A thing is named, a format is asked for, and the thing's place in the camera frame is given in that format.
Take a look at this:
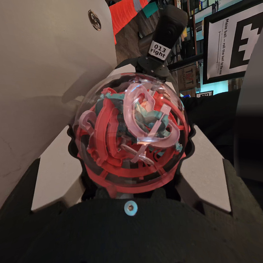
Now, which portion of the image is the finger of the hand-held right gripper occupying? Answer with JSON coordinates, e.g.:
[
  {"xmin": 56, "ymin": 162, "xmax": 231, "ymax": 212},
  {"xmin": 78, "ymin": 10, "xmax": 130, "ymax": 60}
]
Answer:
[
  {"xmin": 114, "ymin": 63, "xmax": 137, "ymax": 75},
  {"xmin": 164, "ymin": 80, "xmax": 179, "ymax": 97}
]

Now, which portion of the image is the black framed poster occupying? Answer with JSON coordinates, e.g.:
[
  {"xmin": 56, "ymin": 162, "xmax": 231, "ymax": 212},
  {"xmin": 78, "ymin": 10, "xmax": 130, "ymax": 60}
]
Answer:
[{"xmin": 202, "ymin": 0, "xmax": 263, "ymax": 85}]

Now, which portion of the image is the small framed poster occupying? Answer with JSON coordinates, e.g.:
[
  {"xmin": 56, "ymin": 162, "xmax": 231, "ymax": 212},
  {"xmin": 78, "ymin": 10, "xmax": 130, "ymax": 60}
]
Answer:
[{"xmin": 196, "ymin": 90, "xmax": 214, "ymax": 98}]

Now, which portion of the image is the teal cloth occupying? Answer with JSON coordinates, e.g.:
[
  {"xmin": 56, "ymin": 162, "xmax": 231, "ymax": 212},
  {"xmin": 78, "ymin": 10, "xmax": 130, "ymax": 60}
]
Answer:
[{"xmin": 143, "ymin": 2, "xmax": 159, "ymax": 18}]

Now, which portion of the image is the storage shelf rack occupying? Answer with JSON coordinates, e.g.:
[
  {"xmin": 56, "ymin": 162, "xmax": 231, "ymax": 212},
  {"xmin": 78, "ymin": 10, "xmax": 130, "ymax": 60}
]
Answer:
[{"xmin": 175, "ymin": 0, "xmax": 204, "ymax": 62}]

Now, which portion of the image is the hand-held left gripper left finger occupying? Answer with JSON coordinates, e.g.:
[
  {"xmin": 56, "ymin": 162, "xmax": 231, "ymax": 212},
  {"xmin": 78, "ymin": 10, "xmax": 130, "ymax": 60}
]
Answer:
[{"xmin": 30, "ymin": 124, "xmax": 85, "ymax": 212}]

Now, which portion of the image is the orange safety vest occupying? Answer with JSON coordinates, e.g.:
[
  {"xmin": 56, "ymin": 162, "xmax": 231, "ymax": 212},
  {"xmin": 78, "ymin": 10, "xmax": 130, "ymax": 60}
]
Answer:
[{"xmin": 108, "ymin": 0, "xmax": 149, "ymax": 44}]

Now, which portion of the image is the clear red maze ball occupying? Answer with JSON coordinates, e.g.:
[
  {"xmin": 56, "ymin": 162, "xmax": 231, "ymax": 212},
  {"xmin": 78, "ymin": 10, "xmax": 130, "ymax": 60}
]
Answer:
[{"xmin": 73, "ymin": 72, "xmax": 190, "ymax": 198}]

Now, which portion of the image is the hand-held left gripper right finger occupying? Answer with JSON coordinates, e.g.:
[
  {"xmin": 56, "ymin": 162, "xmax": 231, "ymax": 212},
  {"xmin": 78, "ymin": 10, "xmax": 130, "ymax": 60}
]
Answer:
[{"xmin": 175, "ymin": 123, "xmax": 232, "ymax": 214}]

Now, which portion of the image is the printed cardboard box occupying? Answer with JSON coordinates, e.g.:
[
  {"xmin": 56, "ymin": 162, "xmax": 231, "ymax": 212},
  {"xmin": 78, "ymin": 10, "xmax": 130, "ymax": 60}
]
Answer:
[{"xmin": 177, "ymin": 63, "xmax": 201, "ymax": 92}]

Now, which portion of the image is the person's right forearm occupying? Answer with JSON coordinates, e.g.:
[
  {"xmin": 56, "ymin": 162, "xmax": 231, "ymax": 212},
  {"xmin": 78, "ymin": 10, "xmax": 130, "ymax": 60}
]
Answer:
[{"xmin": 180, "ymin": 89, "xmax": 241, "ymax": 145}]

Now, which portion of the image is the round metal disc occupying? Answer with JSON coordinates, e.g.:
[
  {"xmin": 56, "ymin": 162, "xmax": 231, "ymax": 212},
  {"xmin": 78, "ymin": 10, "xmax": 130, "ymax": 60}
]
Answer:
[{"xmin": 88, "ymin": 10, "xmax": 102, "ymax": 31}]

